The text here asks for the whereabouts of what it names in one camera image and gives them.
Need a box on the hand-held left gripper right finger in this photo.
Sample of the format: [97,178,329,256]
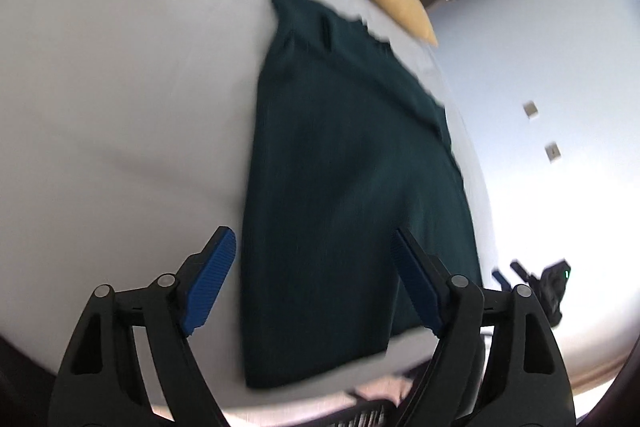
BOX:
[390,227,577,427]

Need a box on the dark green garment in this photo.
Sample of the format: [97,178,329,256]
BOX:
[239,0,482,391]

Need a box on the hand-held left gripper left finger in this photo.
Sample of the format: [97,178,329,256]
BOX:
[47,226,237,427]

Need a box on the black slatted basket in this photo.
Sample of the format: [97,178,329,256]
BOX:
[327,399,401,427]

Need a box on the white bed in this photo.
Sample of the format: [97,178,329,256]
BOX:
[0,0,495,427]

